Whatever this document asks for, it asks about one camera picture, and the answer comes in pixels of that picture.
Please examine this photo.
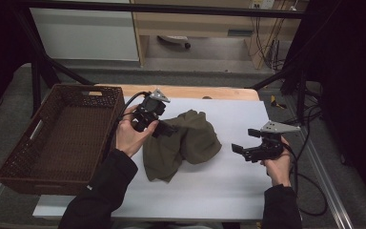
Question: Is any black metal frame strut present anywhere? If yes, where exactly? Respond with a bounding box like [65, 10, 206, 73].
[12, 9, 95, 118]
[251, 61, 309, 126]

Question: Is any brown wicker basket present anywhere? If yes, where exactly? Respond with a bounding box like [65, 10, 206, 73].
[0, 83, 127, 197]

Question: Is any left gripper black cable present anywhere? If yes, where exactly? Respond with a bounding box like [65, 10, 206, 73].
[103, 91, 151, 160]

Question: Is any person's left hand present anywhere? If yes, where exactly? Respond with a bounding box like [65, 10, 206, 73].
[115, 113, 160, 158]

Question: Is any person's right hand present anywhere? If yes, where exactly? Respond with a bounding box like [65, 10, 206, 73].
[260, 136, 293, 188]

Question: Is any yellow and black tool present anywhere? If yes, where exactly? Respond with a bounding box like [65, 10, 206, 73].
[270, 94, 288, 111]

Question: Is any black metal frame crossbar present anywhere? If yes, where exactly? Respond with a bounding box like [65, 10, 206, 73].
[22, 0, 307, 19]

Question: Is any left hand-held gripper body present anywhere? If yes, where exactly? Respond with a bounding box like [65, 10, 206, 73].
[132, 88, 172, 134]

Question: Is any white cabinet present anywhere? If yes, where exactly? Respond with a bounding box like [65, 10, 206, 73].
[30, 7, 140, 62]

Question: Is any white chair base with caster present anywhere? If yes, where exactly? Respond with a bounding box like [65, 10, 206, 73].
[156, 34, 192, 50]

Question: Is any white table sheet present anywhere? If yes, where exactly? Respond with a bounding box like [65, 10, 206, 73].
[32, 96, 303, 222]

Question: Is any white power strip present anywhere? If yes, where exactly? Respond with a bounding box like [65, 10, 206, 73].
[251, 0, 276, 10]

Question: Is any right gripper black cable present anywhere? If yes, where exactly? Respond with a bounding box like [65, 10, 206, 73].
[282, 142, 329, 218]

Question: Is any bundle of hanging cables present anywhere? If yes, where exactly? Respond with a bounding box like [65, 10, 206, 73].
[251, 15, 288, 73]

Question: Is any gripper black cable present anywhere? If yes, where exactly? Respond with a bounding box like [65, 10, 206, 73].
[103, 91, 151, 160]
[282, 142, 329, 218]

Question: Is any light wooden desk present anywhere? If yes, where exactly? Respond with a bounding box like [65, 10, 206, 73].
[130, 0, 309, 70]

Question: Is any olive green cloth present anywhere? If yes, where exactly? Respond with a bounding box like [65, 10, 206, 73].
[142, 109, 223, 183]

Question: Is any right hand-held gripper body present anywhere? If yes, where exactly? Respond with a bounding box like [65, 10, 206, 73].
[243, 120, 301, 163]

